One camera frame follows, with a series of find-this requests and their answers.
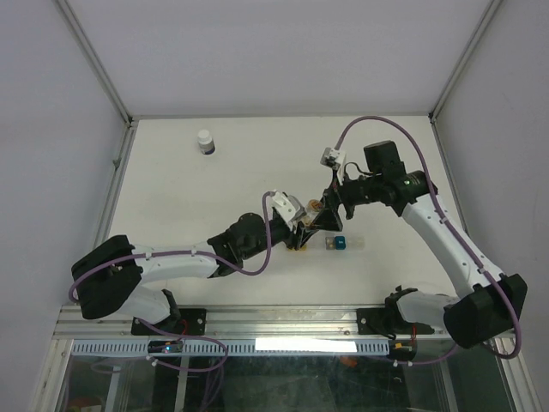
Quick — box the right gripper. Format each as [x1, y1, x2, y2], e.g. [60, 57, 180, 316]
[310, 168, 383, 233]

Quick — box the weekly pill organizer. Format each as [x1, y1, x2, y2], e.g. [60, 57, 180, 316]
[282, 233, 365, 252]

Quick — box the clear bottle gold cap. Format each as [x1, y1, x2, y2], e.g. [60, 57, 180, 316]
[301, 199, 323, 227]

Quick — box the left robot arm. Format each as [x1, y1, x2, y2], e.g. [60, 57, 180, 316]
[69, 210, 317, 334]

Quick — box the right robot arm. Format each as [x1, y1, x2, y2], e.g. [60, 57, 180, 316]
[311, 141, 528, 348]

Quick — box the white cap pill bottle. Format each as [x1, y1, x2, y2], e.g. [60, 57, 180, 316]
[197, 129, 215, 155]

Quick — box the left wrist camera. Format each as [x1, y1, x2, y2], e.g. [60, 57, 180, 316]
[271, 191, 306, 229]

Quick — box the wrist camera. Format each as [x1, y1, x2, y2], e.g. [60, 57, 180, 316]
[271, 191, 306, 229]
[320, 148, 347, 184]

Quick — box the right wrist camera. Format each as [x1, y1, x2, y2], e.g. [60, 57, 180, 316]
[320, 148, 347, 184]

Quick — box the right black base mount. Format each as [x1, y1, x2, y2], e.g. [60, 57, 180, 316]
[355, 306, 435, 339]

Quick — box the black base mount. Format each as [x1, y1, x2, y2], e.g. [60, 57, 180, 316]
[355, 306, 435, 339]
[130, 306, 208, 336]

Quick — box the aluminium mounting rail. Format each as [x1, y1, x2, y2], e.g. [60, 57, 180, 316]
[55, 304, 514, 340]

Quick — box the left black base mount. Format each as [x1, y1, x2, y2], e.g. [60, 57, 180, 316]
[130, 306, 208, 336]

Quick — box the left aluminium frame post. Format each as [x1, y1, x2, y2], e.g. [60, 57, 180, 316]
[55, 0, 134, 124]

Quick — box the aluminium frame post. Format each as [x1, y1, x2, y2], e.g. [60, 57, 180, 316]
[55, 0, 134, 124]
[428, 0, 503, 121]

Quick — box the slotted cable duct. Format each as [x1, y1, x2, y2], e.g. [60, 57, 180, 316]
[72, 338, 389, 357]

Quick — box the right aluminium frame post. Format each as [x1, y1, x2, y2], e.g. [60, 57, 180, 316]
[428, 0, 503, 121]

